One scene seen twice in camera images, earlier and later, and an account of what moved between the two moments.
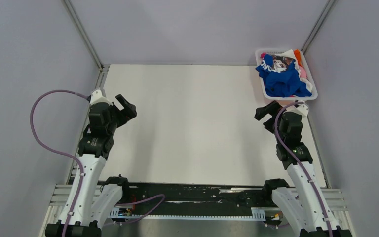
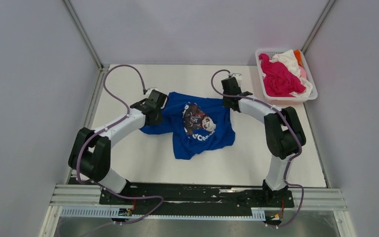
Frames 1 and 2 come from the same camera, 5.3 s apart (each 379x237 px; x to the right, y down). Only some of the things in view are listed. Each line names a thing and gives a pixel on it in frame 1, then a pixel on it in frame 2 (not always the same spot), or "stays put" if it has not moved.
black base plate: (177, 196) stays put
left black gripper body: (115, 115) → (158, 118)
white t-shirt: (290, 54) stays put
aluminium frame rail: (334, 198) stays put
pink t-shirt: (303, 73) stays put
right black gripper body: (280, 134) → (225, 103)
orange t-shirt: (297, 53) stays put
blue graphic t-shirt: (281, 78) → (197, 123)
